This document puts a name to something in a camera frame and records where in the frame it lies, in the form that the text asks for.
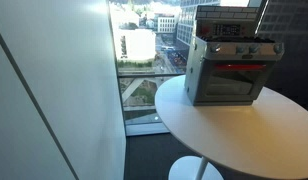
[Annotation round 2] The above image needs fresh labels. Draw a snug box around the blue oven knob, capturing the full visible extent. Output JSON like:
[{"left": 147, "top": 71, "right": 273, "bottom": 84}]
[
  {"left": 248, "top": 44, "right": 261, "bottom": 55},
  {"left": 209, "top": 43, "right": 222, "bottom": 54},
  {"left": 235, "top": 45, "right": 247, "bottom": 55},
  {"left": 272, "top": 43, "right": 284, "bottom": 55}
]

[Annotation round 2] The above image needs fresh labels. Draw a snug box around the grey toy oven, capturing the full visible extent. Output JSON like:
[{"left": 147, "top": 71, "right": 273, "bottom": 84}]
[{"left": 184, "top": 4, "right": 286, "bottom": 107}]

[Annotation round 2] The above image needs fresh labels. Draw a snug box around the white round table base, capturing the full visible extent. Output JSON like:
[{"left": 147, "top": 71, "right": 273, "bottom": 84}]
[{"left": 167, "top": 155, "right": 225, "bottom": 180}]

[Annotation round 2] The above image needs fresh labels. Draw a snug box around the white table pole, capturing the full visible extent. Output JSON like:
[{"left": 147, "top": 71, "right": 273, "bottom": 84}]
[{"left": 194, "top": 156, "right": 209, "bottom": 180}]

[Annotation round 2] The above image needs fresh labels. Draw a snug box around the dark window shade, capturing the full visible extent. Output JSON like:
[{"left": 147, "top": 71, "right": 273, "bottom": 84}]
[{"left": 257, "top": 0, "right": 308, "bottom": 114}]

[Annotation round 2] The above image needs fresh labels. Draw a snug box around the grey window rail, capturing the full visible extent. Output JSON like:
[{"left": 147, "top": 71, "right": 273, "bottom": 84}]
[{"left": 117, "top": 72, "right": 187, "bottom": 79}]

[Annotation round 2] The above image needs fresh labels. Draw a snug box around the red oven door handle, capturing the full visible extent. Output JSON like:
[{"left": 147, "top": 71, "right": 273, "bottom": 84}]
[{"left": 214, "top": 63, "right": 268, "bottom": 72}]

